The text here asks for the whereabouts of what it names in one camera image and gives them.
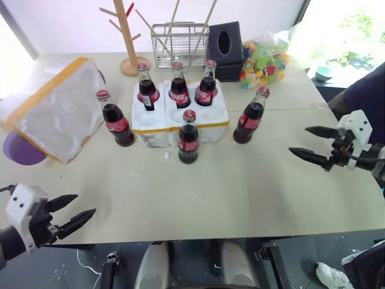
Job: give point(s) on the bag of colourful blocks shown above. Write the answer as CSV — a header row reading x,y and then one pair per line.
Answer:
x,y
264,63

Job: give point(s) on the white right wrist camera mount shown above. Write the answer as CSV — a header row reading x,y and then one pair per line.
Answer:
x,y
358,126

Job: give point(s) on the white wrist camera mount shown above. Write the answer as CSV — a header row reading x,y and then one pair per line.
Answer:
x,y
358,126
18,207

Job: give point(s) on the white foam bottle holder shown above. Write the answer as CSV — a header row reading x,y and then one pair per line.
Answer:
x,y
150,120

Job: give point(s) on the wooden stick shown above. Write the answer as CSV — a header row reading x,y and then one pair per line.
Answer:
x,y
152,28
203,30
173,18

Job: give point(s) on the grey rounded robot leg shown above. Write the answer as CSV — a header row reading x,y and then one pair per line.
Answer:
x,y
239,266
152,268

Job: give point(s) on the wooden mug tree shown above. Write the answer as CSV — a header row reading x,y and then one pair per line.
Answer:
x,y
129,51

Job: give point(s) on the large white foam block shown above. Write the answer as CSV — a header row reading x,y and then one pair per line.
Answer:
x,y
51,111

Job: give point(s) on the black table leg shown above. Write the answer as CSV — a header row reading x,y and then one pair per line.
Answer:
x,y
270,265
109,271

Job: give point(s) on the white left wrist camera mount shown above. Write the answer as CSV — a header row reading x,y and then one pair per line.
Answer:
x,y
18,207

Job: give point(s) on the glass cola bottle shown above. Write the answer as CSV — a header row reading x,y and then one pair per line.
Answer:
x,y
206,88
117,125
248,120
147,87
179,88
188,141

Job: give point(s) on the black tissue box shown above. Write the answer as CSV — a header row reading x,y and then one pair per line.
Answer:
x,y
224,42

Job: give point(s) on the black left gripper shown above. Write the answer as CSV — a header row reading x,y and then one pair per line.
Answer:
x,y
40,221

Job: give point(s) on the white sneaker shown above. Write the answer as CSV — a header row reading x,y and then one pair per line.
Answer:
x,y
332,275

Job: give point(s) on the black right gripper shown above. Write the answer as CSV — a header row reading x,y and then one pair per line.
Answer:
x,y
343,149

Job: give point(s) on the teal bowl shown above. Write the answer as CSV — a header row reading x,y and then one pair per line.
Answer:
x,y
324,73

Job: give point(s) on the person in dark clothes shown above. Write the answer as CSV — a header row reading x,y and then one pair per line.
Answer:
x,y
364,93

